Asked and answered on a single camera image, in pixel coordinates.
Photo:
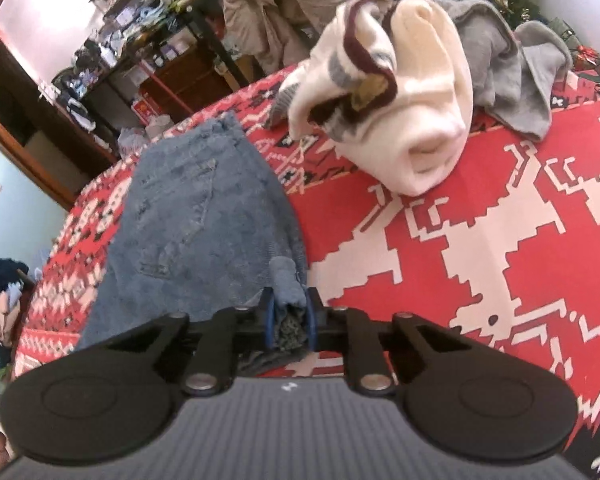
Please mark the white knit sweater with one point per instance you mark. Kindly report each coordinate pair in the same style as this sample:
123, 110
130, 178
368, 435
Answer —
430, 85

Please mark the dark blue clothes pile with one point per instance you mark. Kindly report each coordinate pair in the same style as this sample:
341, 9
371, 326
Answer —
0, 280

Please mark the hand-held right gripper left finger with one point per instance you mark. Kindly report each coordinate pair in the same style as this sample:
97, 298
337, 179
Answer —
270, 320

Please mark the blue denim jeans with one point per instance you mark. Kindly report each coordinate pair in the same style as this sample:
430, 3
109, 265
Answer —
190, 220

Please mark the white plastic bag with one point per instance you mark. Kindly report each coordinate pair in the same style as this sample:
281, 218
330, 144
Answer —
131, 141
158, 126

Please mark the red box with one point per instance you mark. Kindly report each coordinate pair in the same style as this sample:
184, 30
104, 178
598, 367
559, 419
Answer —
141, 109

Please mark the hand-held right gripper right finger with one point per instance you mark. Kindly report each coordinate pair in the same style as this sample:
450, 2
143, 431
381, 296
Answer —
314, 320

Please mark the grey garment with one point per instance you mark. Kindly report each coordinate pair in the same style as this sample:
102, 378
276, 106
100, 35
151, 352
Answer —
510, 80

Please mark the beige jacket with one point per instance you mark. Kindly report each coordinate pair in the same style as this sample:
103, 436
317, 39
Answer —
265, 5

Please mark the red patterned blanket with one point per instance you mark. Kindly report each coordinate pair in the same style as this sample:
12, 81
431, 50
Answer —
480, 260

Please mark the red broom pole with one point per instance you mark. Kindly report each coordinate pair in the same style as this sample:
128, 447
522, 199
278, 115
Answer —
172, 95

